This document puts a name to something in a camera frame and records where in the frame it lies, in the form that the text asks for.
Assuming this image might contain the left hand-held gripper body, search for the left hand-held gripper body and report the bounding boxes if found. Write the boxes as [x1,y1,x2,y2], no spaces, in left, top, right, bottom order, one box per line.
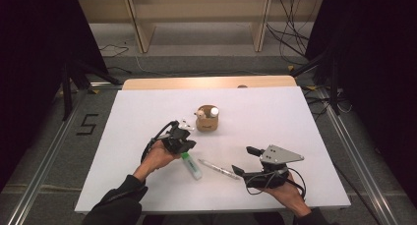
[162,120,196,146]

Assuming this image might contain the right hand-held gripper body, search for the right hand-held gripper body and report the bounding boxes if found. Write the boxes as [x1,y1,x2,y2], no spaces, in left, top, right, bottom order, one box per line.
[244,144,305,190]

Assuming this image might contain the clear pen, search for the clear pen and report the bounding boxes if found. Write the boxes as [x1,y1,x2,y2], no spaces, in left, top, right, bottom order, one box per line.
[198,158,241,181]

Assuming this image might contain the green highlighter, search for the green highlighter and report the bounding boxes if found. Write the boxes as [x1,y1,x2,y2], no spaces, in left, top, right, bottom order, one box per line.
[180,151,204,181]

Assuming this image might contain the tan pen holder with bear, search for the tan pen holder with bear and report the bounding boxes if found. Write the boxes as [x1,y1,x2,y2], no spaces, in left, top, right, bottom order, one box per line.
[195,104,220,133]

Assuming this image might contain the person's right hand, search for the person's right hand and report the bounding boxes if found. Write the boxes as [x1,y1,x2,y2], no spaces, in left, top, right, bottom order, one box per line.
[262,172,310,217]

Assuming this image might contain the person's left hand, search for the person's left hand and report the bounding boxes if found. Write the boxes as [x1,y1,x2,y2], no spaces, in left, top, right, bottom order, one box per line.
[141,140,181,174]

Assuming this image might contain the white board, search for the white board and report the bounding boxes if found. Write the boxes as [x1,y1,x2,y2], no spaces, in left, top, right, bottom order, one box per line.
[74,86,352,215]

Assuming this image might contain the person's dark trousers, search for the person's dark trousers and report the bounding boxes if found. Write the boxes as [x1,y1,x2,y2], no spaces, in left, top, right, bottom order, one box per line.
[142,211,296,225]

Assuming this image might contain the light wooden table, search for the light wooden table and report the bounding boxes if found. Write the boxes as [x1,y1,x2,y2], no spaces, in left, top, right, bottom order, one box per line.
[121,75,298,91]

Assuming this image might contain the black metal stand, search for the black metal stand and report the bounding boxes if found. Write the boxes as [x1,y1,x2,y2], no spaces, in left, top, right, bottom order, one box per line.
[289,52,342,116]
[60,59,122,121]

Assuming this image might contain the beige wooden shelf unit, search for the beige wooden shelf unit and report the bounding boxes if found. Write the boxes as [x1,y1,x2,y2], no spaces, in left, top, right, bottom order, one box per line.
[78,0,326,54]

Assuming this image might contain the black curtain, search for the black curtain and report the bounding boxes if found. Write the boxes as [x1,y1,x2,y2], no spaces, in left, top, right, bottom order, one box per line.
[0,0,109,194]
[306,0,417,199]

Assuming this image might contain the right hand-held gripper black cable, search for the right hand-held gripper black cable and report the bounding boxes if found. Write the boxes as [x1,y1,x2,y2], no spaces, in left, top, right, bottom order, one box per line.
[245,167,308,199]

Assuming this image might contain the aluminium rail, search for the aluminium rail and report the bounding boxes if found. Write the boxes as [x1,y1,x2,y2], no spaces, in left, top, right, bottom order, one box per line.
[316,86,399,225]
[6,82,124,225]

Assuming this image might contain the thin black floor cable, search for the thin black floor cable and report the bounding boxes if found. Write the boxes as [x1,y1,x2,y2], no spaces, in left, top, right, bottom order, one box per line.
[98,43,130,58]

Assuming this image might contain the bundle of black cables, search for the bundle of black cables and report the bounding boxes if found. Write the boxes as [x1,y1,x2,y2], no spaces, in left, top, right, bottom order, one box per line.
[266,0,321,66]

